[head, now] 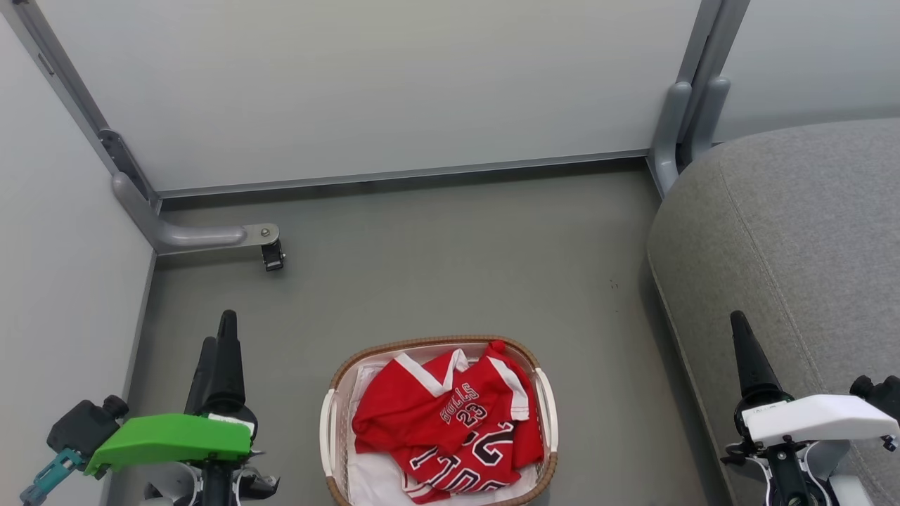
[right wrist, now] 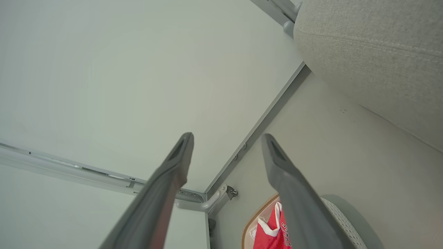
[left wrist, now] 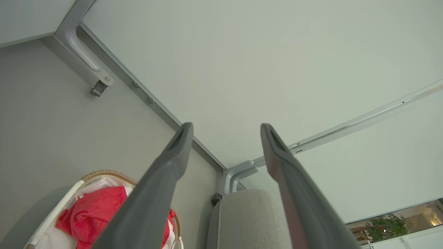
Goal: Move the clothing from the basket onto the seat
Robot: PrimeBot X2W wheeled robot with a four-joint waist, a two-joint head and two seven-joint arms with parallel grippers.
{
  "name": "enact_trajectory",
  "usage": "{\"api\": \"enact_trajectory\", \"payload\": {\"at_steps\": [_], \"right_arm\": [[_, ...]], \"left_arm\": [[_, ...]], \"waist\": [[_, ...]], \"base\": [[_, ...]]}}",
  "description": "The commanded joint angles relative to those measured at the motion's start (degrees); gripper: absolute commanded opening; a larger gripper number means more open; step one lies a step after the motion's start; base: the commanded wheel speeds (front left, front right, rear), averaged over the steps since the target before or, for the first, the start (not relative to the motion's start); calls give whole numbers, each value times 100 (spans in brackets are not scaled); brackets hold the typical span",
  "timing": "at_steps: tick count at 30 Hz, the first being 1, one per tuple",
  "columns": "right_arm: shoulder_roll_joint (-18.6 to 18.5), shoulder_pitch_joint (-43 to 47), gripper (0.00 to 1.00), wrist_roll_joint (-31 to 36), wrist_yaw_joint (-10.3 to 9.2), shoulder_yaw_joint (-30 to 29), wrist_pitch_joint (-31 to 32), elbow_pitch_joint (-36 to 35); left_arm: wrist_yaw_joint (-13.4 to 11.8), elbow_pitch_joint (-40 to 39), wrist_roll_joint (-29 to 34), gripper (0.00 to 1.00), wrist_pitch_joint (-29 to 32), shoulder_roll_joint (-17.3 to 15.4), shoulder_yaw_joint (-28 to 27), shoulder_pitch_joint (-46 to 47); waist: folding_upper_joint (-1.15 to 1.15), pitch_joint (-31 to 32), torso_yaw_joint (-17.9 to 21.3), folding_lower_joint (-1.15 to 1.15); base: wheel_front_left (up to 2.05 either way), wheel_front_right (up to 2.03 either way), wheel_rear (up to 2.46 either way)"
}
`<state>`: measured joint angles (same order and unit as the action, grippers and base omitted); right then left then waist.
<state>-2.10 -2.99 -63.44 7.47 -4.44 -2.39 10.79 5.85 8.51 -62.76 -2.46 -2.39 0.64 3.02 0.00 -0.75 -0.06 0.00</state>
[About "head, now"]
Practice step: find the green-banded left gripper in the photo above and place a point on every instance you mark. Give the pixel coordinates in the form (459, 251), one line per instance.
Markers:
(169, 439)

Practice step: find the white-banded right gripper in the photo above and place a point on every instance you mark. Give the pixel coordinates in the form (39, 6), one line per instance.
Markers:
(815, 418)

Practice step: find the red basketball jersey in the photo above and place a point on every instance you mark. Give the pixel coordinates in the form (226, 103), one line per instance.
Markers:
(436, 414)

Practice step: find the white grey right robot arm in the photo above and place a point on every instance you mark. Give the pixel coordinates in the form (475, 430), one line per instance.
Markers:
(840, 478)

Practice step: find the grey fabric sofa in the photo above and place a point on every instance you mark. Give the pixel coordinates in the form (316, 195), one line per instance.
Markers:
(808, 246)

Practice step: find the white laundry basket brown rim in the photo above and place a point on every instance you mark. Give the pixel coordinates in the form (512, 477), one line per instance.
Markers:
(336, 422)

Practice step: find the grey curved partition foot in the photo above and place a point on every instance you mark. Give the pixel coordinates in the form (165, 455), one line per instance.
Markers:
(183, 235)
(668, 133)

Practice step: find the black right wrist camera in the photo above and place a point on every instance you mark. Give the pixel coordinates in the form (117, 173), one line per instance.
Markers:
(879, 393)

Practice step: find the grey partition base rail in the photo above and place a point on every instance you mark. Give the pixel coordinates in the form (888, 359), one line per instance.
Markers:
(401, 174)

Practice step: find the grey partition frame post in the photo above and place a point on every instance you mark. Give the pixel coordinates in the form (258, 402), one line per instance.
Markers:
(714, 42)
(63, 77)

